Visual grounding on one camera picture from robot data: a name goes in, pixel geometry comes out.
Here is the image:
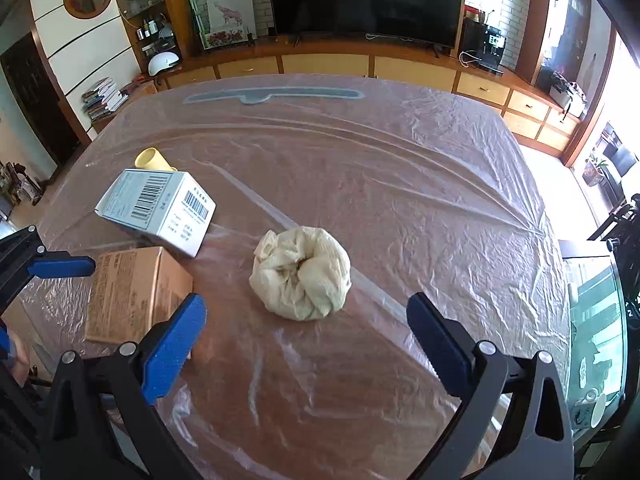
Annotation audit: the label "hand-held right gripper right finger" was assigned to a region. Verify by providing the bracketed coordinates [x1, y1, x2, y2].
[406, 292, 576, 480]

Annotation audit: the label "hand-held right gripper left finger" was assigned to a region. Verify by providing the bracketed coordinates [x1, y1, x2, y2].
[39, 293, 208, 480]

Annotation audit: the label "yellow and white plastic bag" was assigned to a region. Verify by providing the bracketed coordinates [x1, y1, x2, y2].
[249, 226, 352, 322]

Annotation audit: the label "brown cardboard box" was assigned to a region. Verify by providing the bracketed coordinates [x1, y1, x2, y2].
[84, 246, 195, 346]

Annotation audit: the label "white barcode box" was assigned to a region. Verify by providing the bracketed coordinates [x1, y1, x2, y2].
[95, 169, 217, 259]

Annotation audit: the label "pale yellow cup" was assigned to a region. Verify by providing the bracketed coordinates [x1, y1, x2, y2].
[134, 147, 178, 173]

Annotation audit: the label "dark wooden door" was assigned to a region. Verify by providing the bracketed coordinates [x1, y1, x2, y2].
[0, 32, 91, 181]

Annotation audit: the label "black glass-top side table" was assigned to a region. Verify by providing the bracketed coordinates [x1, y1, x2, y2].
[560, 240, 631, 461]

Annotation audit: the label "clear plastic table cover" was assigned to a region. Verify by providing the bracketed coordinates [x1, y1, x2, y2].
[15, 74, 573, 480]

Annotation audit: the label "white cup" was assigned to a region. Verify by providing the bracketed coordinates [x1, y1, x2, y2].
[575, 391, 607, 429]

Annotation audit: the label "stack of books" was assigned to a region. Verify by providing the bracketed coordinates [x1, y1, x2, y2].
[81, 77, 130, 122]

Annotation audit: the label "black carved wooden chair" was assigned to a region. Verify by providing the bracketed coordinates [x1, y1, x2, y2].
[587, 192, 640, 241]

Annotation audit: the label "white dome helmet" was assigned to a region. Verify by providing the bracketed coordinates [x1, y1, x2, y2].
[147, 52, 182, 75]

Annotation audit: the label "potted plant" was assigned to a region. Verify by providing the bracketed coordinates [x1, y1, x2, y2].
[582, 152, 608, 188]

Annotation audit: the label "small bottles on shelf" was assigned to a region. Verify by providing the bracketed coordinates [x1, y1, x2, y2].
[137, 15, 168, 41]

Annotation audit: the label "dark armchair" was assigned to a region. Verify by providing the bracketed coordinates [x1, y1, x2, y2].
[602, 122, 638, 176]

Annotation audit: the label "grey printer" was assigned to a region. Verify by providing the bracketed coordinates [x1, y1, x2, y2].
[549, 72, 587, 116]

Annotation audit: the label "floral framed picture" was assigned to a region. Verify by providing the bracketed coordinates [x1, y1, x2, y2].
[200, 29, 251, 51]

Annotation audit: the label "black coffee machine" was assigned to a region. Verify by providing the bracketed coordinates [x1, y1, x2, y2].
[477, 25, 508, 73]

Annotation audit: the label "elephant picture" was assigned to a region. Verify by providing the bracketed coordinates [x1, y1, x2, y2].
[206, 0, 258, 43]

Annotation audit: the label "long wooden drawer cabinet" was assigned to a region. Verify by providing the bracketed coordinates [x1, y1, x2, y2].
[135, 35, 586, 156]

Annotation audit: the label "large black television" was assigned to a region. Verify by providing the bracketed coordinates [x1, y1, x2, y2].
[264, 0, 467, 53]

